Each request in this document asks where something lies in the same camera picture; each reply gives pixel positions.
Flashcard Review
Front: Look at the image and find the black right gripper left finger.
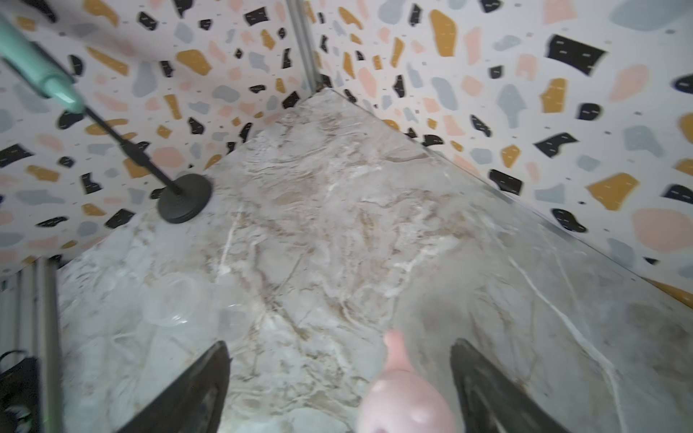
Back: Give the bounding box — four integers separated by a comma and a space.
120, 341, 232, 433

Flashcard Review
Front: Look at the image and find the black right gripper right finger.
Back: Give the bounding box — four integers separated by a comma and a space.
450, 338, 567, 432

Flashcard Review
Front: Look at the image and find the black microphone stand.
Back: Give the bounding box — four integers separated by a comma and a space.
85, 106, 213, 224

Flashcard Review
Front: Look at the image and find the mint green microphone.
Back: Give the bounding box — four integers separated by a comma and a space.
1, 16, 87, 114

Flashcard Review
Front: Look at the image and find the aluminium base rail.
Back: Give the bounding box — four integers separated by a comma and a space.
1, 258, 65, 432

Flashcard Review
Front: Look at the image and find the left corner aluminium post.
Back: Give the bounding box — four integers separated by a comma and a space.
286, 0, 322, 95

